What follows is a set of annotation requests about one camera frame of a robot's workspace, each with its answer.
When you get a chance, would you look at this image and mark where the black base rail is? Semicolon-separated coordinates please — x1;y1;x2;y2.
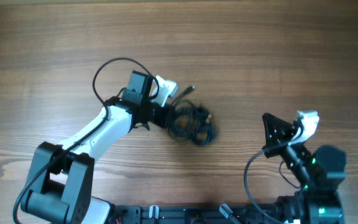
106;204;273;224

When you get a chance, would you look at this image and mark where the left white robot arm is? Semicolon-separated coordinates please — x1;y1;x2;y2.
14;71;178;223

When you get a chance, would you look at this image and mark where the black USB cable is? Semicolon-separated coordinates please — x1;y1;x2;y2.
166;105;218;147
169;85;196;108

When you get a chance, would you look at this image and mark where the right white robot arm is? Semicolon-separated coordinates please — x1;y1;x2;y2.
262;111;346;223

